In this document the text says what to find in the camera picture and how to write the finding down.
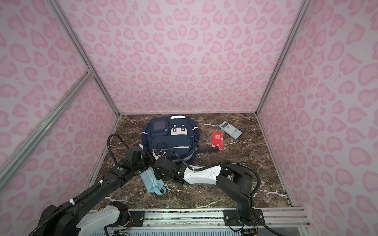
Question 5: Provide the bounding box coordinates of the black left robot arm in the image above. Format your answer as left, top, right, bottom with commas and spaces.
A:
30, 146, 156, 236

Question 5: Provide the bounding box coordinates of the light blue calculator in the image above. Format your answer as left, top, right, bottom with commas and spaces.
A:
219, 121, 243, 140

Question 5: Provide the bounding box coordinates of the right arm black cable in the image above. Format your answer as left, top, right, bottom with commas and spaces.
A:
156, 141, 262, 198

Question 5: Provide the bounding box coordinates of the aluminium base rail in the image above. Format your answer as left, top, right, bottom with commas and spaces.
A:
54, 207, 314, 236

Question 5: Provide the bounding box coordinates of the red stationery packet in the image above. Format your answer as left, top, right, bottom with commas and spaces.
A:
212, 131, 224, 150

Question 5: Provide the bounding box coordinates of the left aluminium corner post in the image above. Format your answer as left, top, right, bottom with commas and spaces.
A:
46, 0, 121, 118

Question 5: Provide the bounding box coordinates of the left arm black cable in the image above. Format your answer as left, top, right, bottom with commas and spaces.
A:
28, 133, 131, 236

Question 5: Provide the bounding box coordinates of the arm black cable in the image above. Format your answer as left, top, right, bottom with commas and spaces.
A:
28, 133, 131, 236
156, 141, 262, 198

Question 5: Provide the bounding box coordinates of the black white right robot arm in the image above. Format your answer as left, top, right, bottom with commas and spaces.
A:
153, 157, 261, 225

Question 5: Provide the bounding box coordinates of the teal pencil case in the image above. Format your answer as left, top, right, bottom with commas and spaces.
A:
139, 167, 166, 196

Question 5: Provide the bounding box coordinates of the aluminium corner post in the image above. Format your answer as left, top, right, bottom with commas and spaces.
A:
255, 0, 314, 117
46, 0, 121, 118

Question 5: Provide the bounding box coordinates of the right aluminium corner post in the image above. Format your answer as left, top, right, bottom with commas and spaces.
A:
255, 0, 314, 117

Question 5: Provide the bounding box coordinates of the navy blue backpack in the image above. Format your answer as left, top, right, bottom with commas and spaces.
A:
141, 115, 218, 164

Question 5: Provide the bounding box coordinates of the left diagonal aluminium strut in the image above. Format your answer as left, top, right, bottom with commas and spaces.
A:
1, 70, 93, 189

